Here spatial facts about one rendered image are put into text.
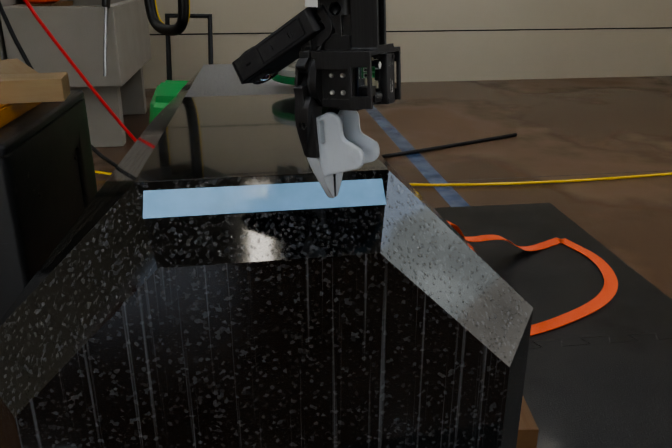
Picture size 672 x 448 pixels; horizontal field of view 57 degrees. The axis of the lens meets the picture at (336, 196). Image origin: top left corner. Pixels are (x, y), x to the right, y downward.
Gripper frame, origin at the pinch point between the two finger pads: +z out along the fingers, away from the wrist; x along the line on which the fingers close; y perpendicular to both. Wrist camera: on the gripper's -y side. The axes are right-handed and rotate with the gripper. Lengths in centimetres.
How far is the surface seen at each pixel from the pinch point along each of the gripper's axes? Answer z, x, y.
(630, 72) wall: 52, 673, -14
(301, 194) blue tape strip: 4.7, 10.0, -9.5
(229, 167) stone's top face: 1.9, 9.7, -20.4
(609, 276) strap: 77, 172, 16
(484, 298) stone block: 22.0, 24.8, 10.4
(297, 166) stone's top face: 2.3, 14.4, -12.6
